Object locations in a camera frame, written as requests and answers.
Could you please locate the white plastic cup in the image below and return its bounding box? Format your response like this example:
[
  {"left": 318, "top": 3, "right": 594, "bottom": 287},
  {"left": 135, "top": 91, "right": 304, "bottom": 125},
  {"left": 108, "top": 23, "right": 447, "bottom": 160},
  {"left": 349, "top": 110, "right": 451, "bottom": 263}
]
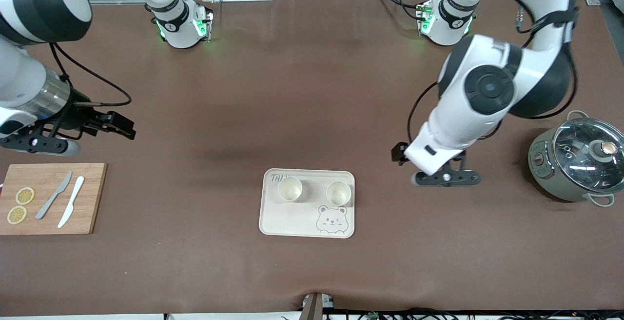
[
  {"left": 326, "top": 180, "right": 352, "bottom": 207},
  {"left": 277, "top": 176, "right": 303, "bottom": 203}
]

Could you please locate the white plastic knife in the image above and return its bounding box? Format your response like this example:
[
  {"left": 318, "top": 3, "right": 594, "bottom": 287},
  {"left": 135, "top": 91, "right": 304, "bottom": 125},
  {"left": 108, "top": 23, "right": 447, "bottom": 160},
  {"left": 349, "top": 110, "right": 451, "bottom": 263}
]
[{"left": 58, "top": 176, "right": 85, "bottom": 229}]

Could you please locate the grey plastic knife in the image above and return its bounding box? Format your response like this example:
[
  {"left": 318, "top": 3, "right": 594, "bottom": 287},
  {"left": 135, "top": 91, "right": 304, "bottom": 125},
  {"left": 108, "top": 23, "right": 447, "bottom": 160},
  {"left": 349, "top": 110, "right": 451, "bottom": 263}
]
[{"left": 35, "top": 171, "right": 73, "bottom": 220}]

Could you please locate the wooden cutting board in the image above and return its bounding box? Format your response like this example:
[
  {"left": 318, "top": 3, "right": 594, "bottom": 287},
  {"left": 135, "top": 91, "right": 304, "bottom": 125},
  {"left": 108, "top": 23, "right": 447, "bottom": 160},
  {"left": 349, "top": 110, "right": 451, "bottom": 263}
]
[{"left": 0, "top": 163, "right": 108, "bottom": 236}]

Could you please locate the cream tray with bear print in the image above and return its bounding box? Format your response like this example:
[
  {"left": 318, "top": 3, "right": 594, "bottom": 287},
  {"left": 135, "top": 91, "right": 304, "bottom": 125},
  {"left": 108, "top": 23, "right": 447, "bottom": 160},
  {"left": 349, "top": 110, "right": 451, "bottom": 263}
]
[{"left": 258, "top": 168, "right": 355, "bottom": 239}]

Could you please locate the grey-green electric cooking pot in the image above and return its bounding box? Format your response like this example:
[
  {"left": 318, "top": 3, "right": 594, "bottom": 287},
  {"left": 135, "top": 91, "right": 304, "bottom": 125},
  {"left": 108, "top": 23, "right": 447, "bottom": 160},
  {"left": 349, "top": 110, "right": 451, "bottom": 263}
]
[{"left": 528, "top": 110, "right": 624, "bottom": 207}]

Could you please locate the glass pot lid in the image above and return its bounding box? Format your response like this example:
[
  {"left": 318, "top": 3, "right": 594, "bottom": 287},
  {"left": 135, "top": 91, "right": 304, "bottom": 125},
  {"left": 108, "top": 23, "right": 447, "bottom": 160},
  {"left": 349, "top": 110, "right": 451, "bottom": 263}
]
[{"left": 553, "top": 118, "right": 624, "bottom": 194}]

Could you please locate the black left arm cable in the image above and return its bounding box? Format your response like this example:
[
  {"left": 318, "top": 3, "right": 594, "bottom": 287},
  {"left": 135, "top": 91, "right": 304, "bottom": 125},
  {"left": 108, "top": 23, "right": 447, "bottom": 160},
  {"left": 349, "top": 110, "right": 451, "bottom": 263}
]
[{"left": 407, "top": 0, "right": 581, "bottom": 145}]

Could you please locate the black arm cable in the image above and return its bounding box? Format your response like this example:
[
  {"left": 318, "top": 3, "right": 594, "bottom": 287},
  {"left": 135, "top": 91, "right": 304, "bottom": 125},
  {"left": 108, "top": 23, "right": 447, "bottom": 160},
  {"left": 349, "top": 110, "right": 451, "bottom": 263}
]
[
  {"left": 49, "top": 42, "right": 133, "bottom": 108},
  {"left": 407, "top": 0, "right": 581, "bottom": 145}
]

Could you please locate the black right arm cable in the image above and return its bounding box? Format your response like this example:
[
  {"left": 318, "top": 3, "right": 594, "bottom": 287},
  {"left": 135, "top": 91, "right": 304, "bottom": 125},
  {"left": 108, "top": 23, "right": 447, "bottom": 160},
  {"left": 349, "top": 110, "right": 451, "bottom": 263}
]
[{"left": 49, "top": 42, "right": 133, "bottom": 108}]

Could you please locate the black left base cable bundle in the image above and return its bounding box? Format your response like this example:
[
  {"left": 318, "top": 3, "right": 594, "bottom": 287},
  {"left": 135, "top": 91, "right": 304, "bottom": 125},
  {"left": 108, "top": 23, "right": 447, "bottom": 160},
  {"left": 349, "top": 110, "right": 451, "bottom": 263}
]
[{"left": 374, "top": 0, "right": 429, "bottom": 21}]

